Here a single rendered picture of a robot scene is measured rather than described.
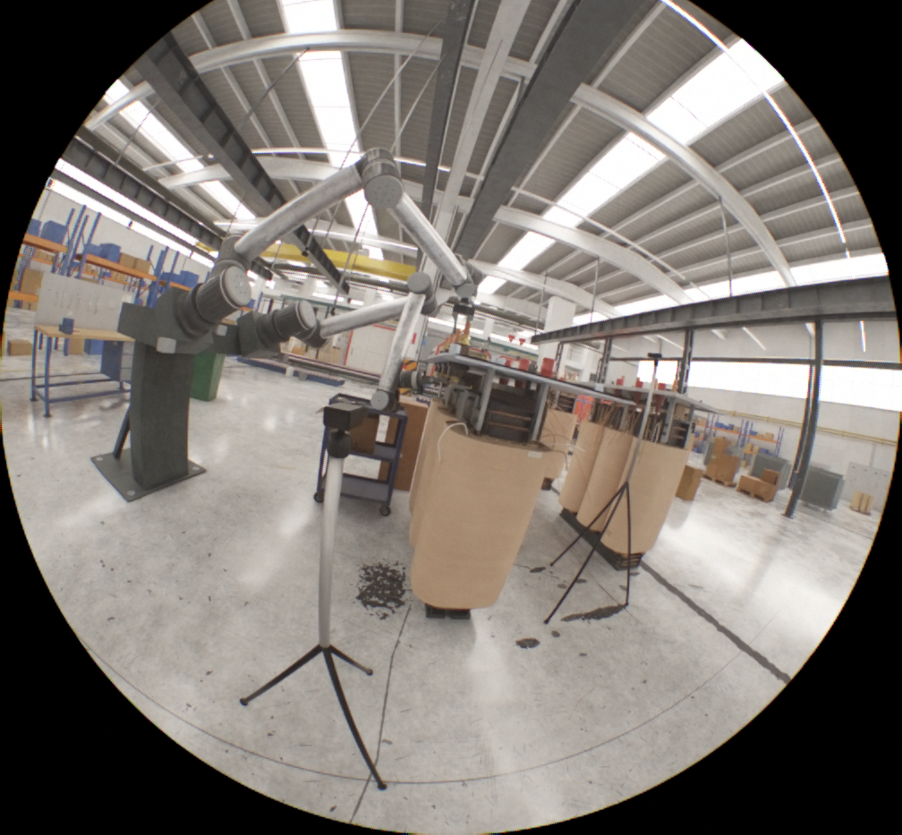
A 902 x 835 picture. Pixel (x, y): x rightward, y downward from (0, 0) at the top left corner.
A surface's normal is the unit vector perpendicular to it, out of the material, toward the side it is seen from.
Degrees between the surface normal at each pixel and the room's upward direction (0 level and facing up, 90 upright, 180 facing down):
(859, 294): 90
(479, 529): 90
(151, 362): 90
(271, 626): 0
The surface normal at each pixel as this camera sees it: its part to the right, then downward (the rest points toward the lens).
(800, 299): -0.96, -0.22
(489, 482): 0.14, 0.07
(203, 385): 0.40, 0.19
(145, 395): 0.97, 0.23
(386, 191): 0.25, 0.88
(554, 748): 0.23, -0.97
